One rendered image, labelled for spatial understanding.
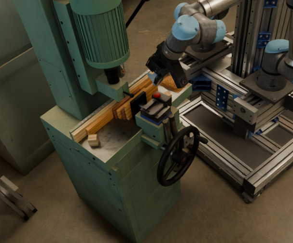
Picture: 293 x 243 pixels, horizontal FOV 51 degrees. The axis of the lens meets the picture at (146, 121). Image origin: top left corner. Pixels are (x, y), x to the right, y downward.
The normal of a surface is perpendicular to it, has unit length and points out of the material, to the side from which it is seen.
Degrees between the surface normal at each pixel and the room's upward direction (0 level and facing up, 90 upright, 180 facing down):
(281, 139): 0
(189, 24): 30
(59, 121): 0
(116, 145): 0
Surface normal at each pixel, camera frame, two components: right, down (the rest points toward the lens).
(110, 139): -0.10, -0.70
